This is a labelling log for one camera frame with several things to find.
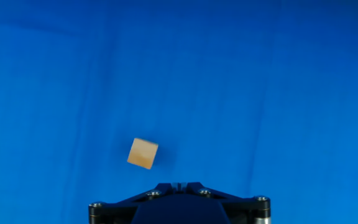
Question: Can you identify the blue mountain print cloth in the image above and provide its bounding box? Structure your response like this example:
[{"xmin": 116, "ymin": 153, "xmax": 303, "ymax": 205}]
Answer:
[{"xmin": 0, "ymin": 0, "xmax": 358, "ymax": 224}]

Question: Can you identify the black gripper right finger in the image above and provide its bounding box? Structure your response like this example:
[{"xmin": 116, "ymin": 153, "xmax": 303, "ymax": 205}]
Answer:
[{"xmin": 178, "ymin": 182, "xmax": 272, "ymax": 224}]

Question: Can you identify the small wooden block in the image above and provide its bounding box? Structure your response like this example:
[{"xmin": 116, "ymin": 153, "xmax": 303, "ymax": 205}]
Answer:
[{"xmin": 126, "ymin": 138, "xmax": 160, "ymax": 170}]

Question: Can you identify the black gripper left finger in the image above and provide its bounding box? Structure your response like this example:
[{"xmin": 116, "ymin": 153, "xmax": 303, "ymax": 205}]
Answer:
[{"xmin": 88, "ymin": 182, "xmax": 180, "ymax": 224}]

